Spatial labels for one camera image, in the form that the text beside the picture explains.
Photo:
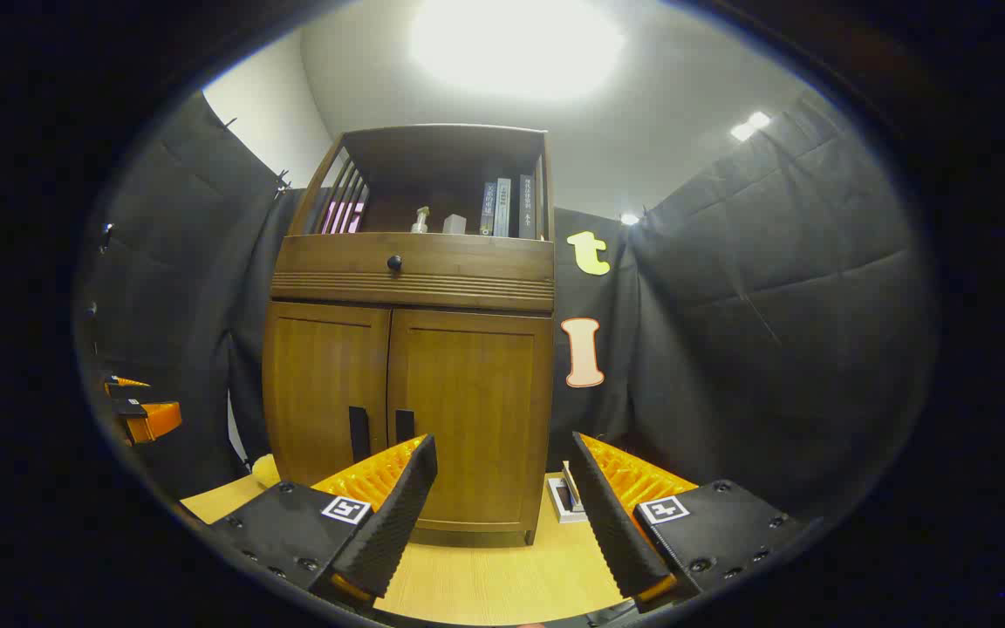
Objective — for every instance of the small ceiling light panel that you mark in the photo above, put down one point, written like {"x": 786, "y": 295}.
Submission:
{"x": 748, "y": 126}

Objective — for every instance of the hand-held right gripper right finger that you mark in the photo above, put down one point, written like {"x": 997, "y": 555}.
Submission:
{"x": 611, "y": 523}

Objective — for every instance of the small white box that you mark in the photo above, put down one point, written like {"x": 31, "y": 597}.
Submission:
{"x": 454, "y": 225}

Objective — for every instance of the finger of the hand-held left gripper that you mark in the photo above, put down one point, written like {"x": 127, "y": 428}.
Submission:
{"x": 126, "y": 382}
{"x": 153, "y": 420}

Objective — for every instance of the large ceiling light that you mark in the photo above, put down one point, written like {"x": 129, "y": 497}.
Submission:
{"x": 516, "y": 44}

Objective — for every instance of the wooden double-door shoe cabinet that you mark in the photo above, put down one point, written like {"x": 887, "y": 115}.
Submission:
{"x": 415, "y": 253}

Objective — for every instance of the wooden cabinet door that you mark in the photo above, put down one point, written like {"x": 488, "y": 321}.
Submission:
{"x": 319, "y": 384}
{"x": 476, "y": 392}

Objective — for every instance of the small pump bottle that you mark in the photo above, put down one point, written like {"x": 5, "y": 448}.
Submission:
{"x": 420, "y": 222}

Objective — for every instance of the blue-grey book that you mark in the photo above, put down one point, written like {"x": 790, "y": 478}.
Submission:
{"x": 487, "y": 209}

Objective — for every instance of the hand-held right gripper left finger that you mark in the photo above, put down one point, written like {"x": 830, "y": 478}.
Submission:
{"x": 398, "y": 515}

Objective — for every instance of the pale grey book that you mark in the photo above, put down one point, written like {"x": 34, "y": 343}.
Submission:
{"x": 502, "y": 208}

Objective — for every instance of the black backdrop cloth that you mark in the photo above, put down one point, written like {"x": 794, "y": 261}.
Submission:
{"x": 773, "y": 331}

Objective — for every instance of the yellow round object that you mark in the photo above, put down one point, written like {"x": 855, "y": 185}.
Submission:
{"x": 265, "y": 471}

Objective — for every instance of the white box with dark inlay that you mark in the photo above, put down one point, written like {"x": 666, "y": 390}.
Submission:
{"x": 562, "y": 501}

